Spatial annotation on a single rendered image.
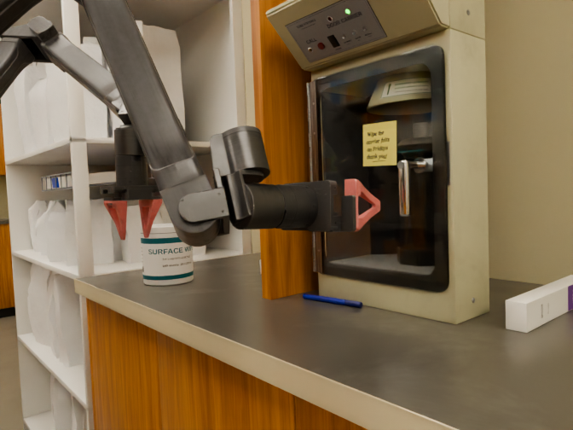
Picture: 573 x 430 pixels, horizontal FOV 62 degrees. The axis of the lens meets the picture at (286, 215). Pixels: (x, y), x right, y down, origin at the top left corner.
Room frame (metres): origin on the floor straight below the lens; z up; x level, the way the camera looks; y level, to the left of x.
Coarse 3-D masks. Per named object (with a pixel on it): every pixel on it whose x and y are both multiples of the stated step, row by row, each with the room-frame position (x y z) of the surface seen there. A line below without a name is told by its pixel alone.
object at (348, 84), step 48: (432, 48) 0.77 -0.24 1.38; (336, 96) 0.93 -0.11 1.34; (384, 96) 0.84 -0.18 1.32; (432, 96) 0.77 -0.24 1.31; (336, 144) 0.94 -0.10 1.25; (432, 144) 0.77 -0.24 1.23; (384, 192) 0.85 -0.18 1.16; (432, 192) 0.77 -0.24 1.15; (336, 240) 0.94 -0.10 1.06; (384, 240) 0.85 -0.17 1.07; (432, 240) 0.77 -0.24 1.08; (432, 288) 0.77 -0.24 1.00
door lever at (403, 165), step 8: (400, 160) 0.76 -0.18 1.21; (408, 160) 0.76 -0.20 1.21; (416, 160) 0.79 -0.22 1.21; (424, 160) 0.78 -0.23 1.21; (400, 168) 0.76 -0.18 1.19; (408, 168) 0.76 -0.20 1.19; (416, 168) 0.78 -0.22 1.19; (424, 168) 0.78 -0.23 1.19; (400, 176) 0.76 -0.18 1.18; (408, 176) 0.76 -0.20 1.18; (400, 184) 0.76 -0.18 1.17; (408, 184) 0.76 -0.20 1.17; (400, 192) 0.76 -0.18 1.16; (408, 192) 0.76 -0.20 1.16; (400, 200) 0.76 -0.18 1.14; (408, 200) 0.76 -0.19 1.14; (400, 208) 0.76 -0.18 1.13; (408, 208) 0.76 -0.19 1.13
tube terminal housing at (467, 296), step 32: (480, 0) 0.82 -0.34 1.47; (448, 32) 0.76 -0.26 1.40; (480, 32) 0.82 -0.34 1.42; (352, 64) 0.91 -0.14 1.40; (448, 64) 0.76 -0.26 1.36; (480, 64) 0.82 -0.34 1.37; (448, 96) 0.76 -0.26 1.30; (480, 96) 0.81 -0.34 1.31; (448, 128) 0.76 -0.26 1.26; (480, 128) 0.81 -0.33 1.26; (480, 160) 0.81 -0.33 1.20; (448, 192) 0.76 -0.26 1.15; (480, 192) 0.81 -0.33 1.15; (480, 224) 0.81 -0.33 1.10; (480, 256) 0.81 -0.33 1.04; (320, 288) 1.00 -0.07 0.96; (352, 288) 0.93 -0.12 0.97; (384, 288) 0.87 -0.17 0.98; (448, 288) 0.77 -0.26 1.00; (480, 288) 0.81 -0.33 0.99; (448, 320) 0.77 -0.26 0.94
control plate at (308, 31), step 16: (352, 0) 0.79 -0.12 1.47; (304, 16) 0.87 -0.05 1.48; (320, 16) 0.85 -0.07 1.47; (336, 16) 0.84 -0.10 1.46; (352, 16) 0.82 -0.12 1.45; (368, 16) 0.80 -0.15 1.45; (304, 32) 0.90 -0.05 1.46; (320, 32) 0.88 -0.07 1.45; (336, 32) 0.86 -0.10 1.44; (368, 32) 0.82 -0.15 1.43; (384, 32) 0.81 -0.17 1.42; (304, 48) 0.93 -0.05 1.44; (336, 48) 0.89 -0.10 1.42; (352, 48) 0.87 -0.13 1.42
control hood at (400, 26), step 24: (288, 0) 0.88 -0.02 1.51; (312, 0) 0.84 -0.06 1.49; (336, 0) 0.81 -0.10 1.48; (384, 0) 0.76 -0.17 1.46; (408, 0) 0.74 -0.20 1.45; (432, 0) 0.73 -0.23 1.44; (384, 24) 0.80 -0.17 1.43; (408, 24) 0.77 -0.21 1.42; (432, 24) 0.75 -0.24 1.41; (288, 48) 0.96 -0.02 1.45; (360, 48) 0.86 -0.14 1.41; (384, 48) 0.85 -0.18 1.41
